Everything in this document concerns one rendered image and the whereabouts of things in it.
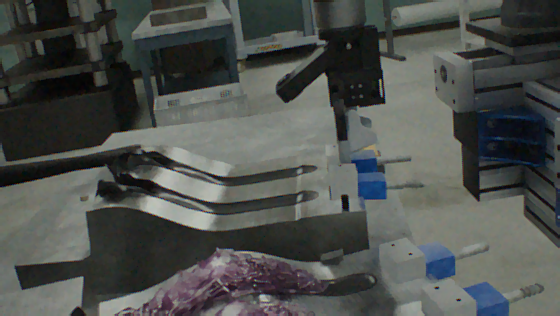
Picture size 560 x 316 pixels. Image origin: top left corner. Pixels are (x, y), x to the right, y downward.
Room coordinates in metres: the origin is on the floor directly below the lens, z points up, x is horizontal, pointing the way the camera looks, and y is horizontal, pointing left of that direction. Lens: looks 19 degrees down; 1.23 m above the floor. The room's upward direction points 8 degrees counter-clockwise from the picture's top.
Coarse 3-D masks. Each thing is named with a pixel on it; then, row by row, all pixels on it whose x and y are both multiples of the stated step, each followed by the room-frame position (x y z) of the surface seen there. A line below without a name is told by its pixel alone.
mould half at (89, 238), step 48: (192, 192) 0.87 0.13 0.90; (240, 192) 0.88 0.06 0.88; (288, 192) 0.85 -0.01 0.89; (48, 240) 0.86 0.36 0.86; (96, 240) 0.77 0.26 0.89; (144, 240) 0.77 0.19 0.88; (192, 240) 0.76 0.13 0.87; (240, 240) 0.75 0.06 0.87; (288, 240) 0.75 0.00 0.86; (336, 240) 0.74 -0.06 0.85; (96, 288) 0.77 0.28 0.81; (144, 288) 0.77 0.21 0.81
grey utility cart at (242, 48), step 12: (228, 0) 6.52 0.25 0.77; (228, 12) 6.89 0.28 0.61; (312, 12) 6.69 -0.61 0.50; (240, 24) 6.52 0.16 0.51; (240, 36) 6.52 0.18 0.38; (312, 36) 6.64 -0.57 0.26; (240, 48) 6.49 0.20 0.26; (252, 48) 6.52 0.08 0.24; (264, 48) 6.54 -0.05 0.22; (276, 48) 6.57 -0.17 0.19; (312, 48) 7.09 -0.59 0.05; (240, 60) 6.54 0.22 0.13; (240, 72) 6.50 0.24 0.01
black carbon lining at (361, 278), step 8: (328, 280) 0.63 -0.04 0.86; (336, 280) 0.63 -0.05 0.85; (344, 280) 0.63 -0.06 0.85; (352, 280) 0.63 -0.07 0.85; (360, 280) 0.63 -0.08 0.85; (368, 280) 0.63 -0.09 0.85; (376, 280) 0.62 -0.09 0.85; (328, 288) 0.62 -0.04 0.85; (336, 288) 0.62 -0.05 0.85; (344, 288) 0.62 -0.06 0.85; (352, 288) 0.62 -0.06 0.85; (360, 288) 0.62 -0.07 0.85; (368, 288) 0.61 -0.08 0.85; (72, 312) 0.54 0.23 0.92; (80, 312) 0.55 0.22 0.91
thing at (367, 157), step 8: (328, 152) 0.91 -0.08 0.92; (336, 152) 0.90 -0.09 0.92; (360, 152) 0.92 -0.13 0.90; (368, 152) 0.92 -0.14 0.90; (328, 160) 0.89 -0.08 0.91; (336, 160) 0.89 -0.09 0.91; (352, 160) 0.89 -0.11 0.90; (360, 160) 0.89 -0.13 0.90; (368, 160) 0.89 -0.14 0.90; (376, 160) 0.90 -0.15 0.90; (384, 160) 0.91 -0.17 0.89; (392, 160) 0.90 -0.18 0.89; (400, 160) 0.90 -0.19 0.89; (408, 160) 0.90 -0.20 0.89; (328, 168) 0.89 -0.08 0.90; (360, 168) 0.89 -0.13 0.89; (368, 168) 0.89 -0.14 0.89; (376, 168) 0.89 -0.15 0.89
